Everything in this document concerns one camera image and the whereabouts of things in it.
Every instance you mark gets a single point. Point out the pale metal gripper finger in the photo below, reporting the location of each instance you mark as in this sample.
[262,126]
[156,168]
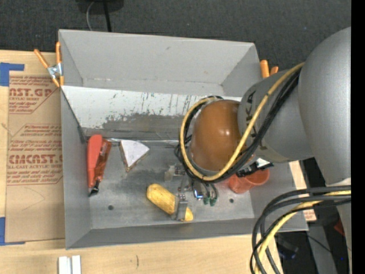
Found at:
[182,208]
[171,173]

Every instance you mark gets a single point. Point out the red and amber plastic tool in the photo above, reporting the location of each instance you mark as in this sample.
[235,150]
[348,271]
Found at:
[94,158]

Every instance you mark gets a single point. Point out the white triangular wedge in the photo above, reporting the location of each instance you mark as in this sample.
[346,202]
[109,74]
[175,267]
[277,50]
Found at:
[133,153]

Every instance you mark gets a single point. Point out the grey metal bin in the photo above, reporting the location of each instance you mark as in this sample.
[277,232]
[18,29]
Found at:
[137,215]

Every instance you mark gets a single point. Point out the black cylinder on white bracket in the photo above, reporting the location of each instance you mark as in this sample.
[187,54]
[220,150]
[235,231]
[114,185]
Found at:
[248,170]

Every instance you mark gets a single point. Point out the yellow toy corn cob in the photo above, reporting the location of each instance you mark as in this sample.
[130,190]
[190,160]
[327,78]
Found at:
[161,197]

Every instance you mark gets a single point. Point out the orange plastic cup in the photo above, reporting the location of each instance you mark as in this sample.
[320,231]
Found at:
[251,181]

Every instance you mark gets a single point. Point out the brown cardboard board, red print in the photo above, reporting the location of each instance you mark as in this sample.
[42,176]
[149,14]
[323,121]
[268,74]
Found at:
[34,198]

